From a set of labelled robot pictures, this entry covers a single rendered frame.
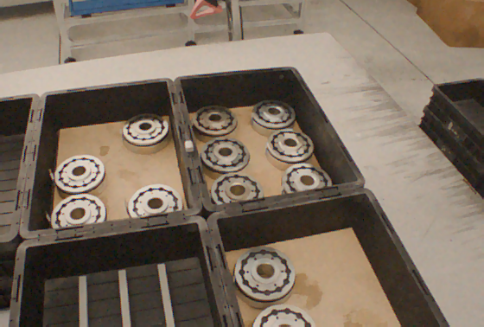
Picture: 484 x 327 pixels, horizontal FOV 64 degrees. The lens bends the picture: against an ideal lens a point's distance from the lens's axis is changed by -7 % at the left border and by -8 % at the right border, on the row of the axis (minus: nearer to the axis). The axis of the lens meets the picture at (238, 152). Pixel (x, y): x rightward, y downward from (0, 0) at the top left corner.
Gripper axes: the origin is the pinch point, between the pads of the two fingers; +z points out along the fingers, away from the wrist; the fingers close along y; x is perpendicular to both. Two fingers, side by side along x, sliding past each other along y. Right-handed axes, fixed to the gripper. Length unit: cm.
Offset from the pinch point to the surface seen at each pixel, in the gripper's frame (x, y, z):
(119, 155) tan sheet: -10.8, 35.4, 19.9
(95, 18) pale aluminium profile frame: 45, -120, 119
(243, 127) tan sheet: 12.7, 31.6, 3.1
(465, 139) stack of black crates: 108, 29, -27
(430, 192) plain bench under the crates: 53, 54, -21
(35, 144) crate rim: -30, 36, 21
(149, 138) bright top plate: -6.9, 33.8, 13.5
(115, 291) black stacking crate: -19, 66, 13
